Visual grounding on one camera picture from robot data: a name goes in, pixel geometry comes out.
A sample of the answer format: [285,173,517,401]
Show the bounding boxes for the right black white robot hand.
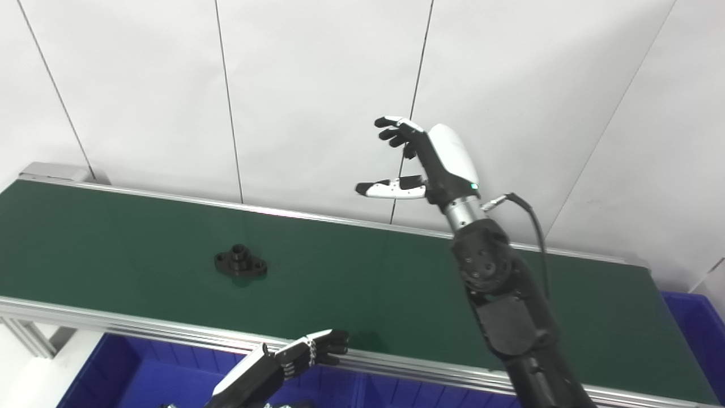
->
[355,116,482,207]

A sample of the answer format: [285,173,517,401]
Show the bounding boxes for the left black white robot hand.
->
[204,329,350,408]

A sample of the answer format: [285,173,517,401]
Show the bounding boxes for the black flanged metal part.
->
[214,244,268,279]

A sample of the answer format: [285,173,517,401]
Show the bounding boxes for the blue plastic bin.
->
[57,333,363,408]
[357,371,522,408]
[660,291,725,404]

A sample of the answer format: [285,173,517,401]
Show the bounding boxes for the green conveyor belt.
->
[0,180,717,404]
[0,173,725,408]

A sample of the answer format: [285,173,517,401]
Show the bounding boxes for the aluminium conveyor support leg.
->
[0,316,77,359]

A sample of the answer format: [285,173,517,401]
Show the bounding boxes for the grey conveyor motor housing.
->
[19,162,96,184]

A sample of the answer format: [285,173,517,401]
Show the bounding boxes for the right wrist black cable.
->
[480,193,551,301]

